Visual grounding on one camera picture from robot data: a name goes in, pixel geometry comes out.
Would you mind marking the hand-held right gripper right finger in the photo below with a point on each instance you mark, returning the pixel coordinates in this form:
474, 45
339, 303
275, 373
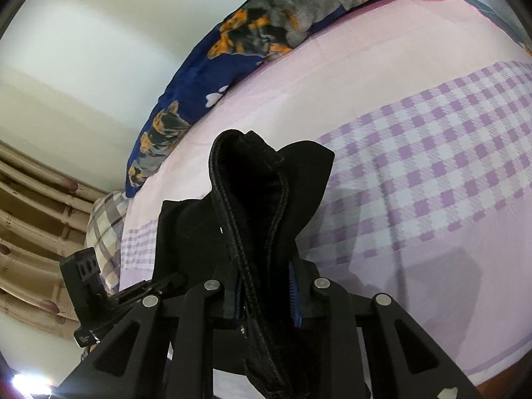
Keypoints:
296, 295

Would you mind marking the blue orange patterned pillow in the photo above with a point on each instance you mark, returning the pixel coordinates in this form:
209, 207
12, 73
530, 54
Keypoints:
257, 29

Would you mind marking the black pants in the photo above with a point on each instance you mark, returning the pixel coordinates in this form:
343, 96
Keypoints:
257, 166

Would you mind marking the grey plaid pillow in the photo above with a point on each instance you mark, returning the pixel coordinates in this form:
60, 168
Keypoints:
104, 224

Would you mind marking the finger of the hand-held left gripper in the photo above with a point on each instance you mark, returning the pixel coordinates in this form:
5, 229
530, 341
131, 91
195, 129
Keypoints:
145, 287

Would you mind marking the bamboo headboard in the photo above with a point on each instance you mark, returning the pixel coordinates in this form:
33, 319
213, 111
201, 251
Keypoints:
33, 224

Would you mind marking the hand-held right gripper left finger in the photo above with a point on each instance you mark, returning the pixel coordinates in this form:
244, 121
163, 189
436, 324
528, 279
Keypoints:
226, 299

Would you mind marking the pink purple checked bedsheet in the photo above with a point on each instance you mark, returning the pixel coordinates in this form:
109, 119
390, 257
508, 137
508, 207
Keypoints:
415, 91

